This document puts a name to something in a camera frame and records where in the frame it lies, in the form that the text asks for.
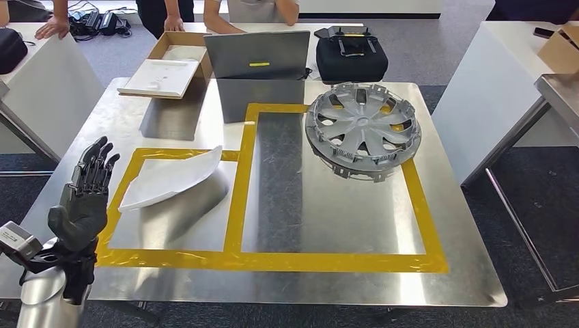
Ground steel table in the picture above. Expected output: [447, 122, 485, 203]
[0, 79, 62, 178]
[485, 72, 579, 302]

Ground yellow tape outline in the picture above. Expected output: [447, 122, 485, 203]
[96, 102, 449, 274]

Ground white curved plastic part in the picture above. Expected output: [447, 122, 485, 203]
[118, 145, 224, 214]

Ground grey laptop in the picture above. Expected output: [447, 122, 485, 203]
[203, 30, 311, 81]

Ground black remote controller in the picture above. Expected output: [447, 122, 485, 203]
[313, 25, 378, 57]

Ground grey wheel hubcap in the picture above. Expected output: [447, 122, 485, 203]
[304, 82, 423, 183]

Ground steel workbench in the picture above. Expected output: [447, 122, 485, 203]
[0, 77, 509, 325]

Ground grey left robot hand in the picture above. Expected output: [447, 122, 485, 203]
[47, 135, 122, 252]

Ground brown cardboard box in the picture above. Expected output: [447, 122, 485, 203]
[147, 30, 214, 85]
[537, 23, 579, 76]

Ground black chargers with cables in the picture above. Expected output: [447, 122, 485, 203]
[68, 10, 133, 40]

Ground black carrying case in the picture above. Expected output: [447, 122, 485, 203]
[0, 27, 29, 76]
[315, 35, 390, 85]

